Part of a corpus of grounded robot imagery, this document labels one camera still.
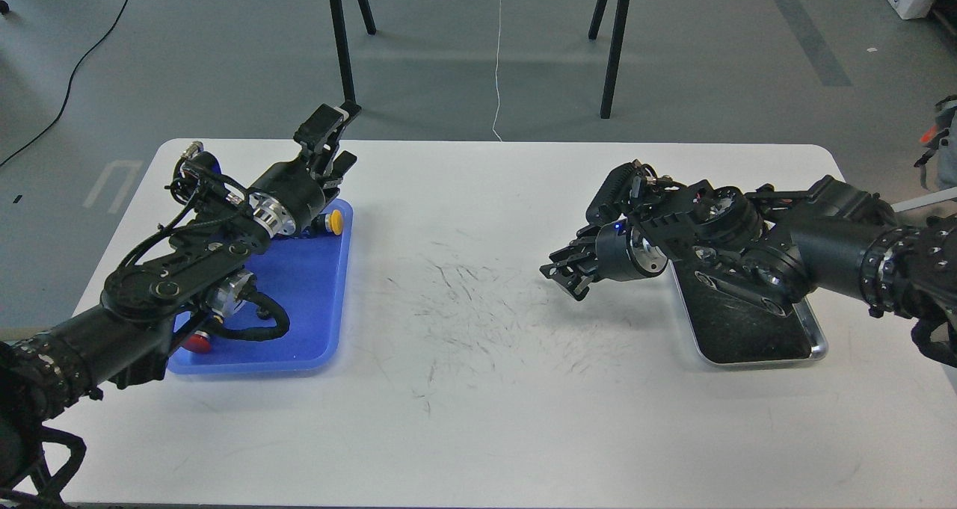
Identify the blue plastic tray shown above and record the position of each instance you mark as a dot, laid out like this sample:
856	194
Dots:
306	276

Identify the silver metal tray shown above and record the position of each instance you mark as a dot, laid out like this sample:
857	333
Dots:
732	333

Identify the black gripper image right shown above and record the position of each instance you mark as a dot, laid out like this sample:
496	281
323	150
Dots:
619	252

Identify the red push button switch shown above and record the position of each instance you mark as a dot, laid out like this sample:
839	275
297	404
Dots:
198	342

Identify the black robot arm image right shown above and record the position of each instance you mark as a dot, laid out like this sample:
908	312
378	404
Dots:
768	248

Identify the yellow push button switch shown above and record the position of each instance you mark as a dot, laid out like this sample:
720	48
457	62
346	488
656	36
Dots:
328	223

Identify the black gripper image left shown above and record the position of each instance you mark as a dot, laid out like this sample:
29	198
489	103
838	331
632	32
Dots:
288	196

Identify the black table legs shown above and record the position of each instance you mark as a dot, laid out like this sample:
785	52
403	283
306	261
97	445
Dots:
341	41
619	25

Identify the black table legs left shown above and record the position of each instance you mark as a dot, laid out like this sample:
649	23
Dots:
341	41

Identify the black table legs right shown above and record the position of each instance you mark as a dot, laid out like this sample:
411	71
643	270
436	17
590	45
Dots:
619	25

